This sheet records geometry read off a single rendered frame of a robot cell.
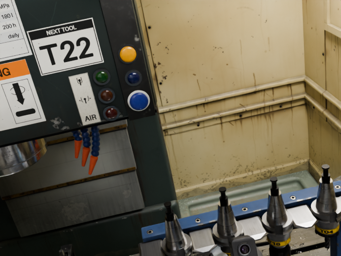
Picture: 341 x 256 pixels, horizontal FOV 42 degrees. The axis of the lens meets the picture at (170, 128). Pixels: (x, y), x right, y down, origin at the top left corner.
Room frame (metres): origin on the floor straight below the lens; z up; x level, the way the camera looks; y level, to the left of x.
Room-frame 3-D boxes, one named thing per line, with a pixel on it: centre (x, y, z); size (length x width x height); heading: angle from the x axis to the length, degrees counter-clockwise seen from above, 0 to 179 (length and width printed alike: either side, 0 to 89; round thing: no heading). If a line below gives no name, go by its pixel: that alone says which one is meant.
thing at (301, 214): (0.74, -0.24, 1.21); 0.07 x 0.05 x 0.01; 3
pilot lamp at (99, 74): (0.66, 0.09, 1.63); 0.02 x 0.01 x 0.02; 93
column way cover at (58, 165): (1.30, 0.37, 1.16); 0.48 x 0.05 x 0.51; 93
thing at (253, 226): (0.73, -0.13, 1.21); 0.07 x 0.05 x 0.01; 3
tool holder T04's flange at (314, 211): (0.74, -0.29, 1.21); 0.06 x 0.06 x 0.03
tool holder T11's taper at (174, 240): (0.72, 0.04, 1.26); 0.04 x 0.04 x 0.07
